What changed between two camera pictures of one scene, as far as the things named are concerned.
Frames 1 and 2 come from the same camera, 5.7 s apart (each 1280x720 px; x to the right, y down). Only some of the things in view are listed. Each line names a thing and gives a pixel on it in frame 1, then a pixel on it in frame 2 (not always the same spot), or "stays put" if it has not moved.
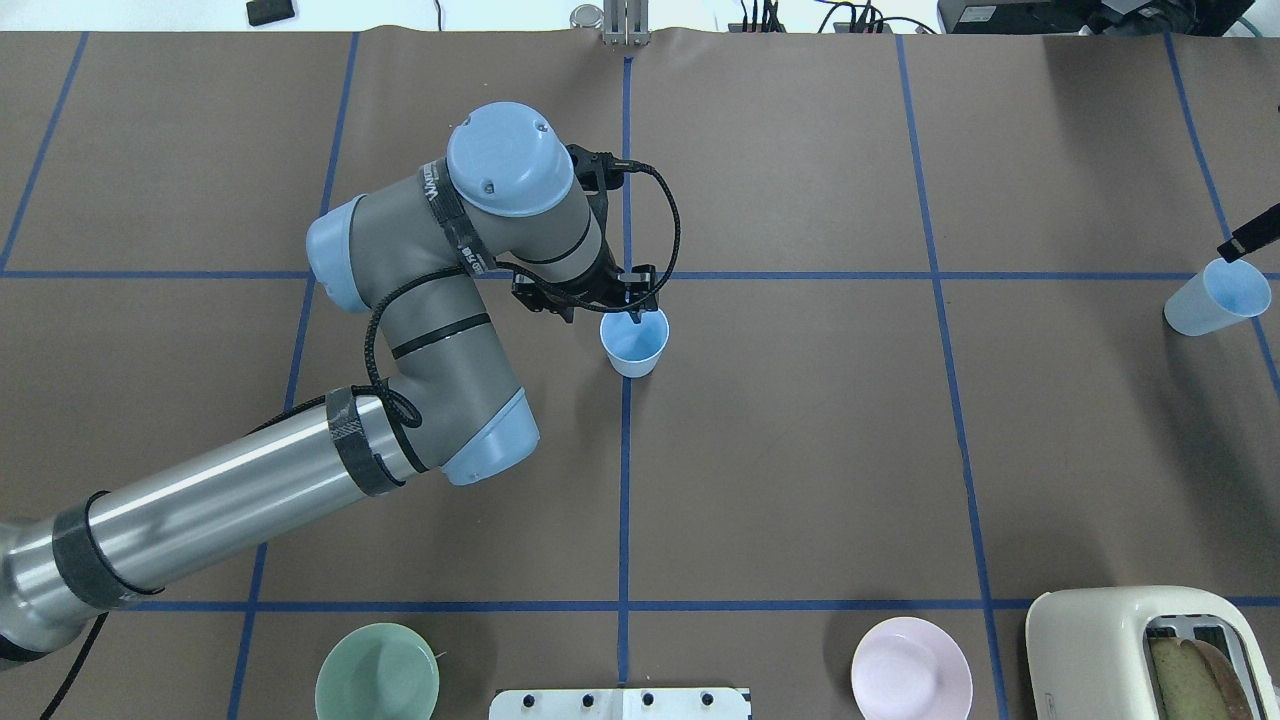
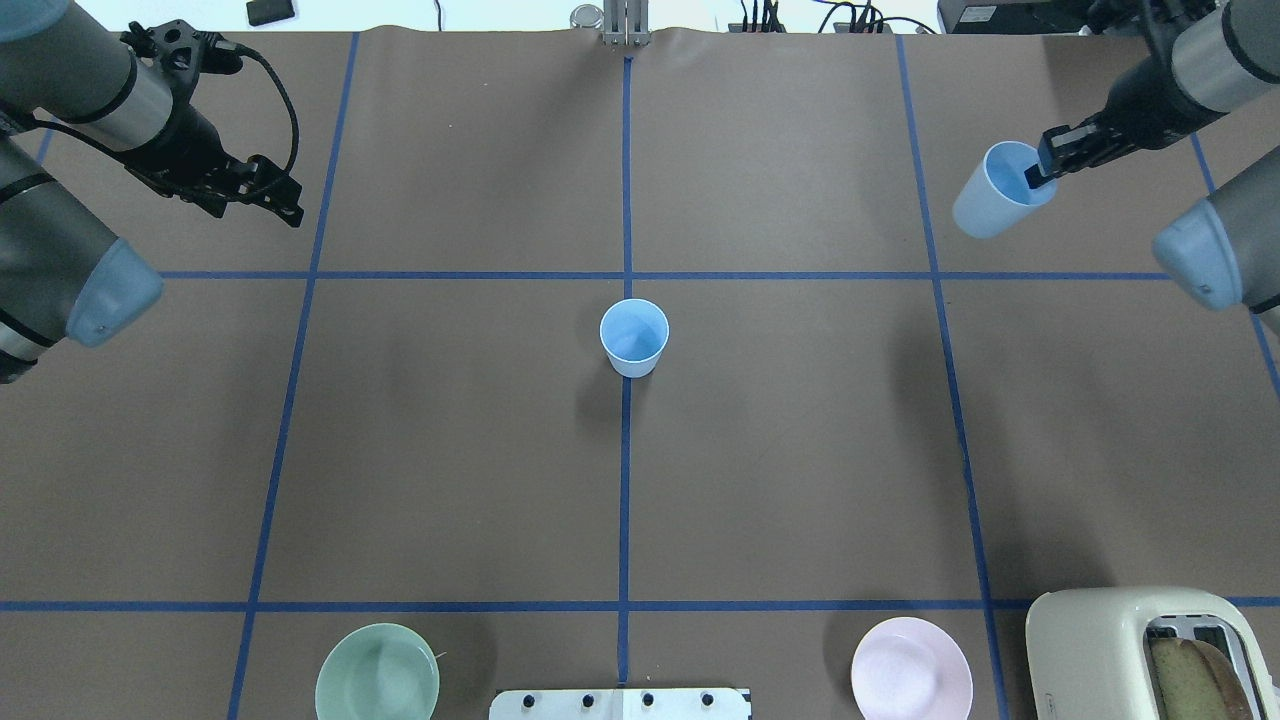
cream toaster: x=1088 y=650 stays put
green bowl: x=378 y=671 stays put
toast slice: x=1195 y=682 stays put
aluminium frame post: x=626 y=22 stays put
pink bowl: x=912 y=668 stays put
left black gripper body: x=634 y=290 -> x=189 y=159
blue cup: x=1222 y=294 -> x=997 y=197
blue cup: x=634 y=349 stays put
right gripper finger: x=1252 y=236 -> x=1147 y=108
